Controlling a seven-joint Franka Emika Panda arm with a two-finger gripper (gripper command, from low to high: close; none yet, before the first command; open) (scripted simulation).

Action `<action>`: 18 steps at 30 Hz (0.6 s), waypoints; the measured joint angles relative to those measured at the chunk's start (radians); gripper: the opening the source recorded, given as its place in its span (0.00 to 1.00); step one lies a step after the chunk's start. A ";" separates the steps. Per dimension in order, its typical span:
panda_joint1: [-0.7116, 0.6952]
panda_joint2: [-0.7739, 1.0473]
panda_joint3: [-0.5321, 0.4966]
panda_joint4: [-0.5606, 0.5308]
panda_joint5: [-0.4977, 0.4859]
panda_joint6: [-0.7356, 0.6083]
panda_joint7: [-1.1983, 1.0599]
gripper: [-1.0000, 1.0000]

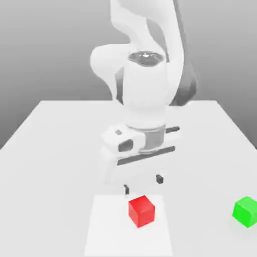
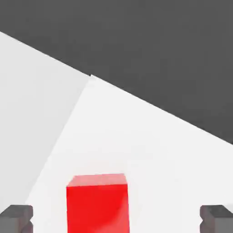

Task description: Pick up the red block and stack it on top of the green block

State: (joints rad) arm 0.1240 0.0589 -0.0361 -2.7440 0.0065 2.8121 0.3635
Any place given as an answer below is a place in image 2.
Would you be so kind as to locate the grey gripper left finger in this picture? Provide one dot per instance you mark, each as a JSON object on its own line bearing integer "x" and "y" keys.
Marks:
{"x": 14, "y": 220}

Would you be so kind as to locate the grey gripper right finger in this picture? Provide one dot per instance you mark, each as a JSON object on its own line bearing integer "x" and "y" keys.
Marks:
{"x": 216, "y": 221}

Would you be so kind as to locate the small red cube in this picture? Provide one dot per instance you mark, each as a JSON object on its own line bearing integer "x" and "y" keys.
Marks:
{"x": 98, "y": 205}

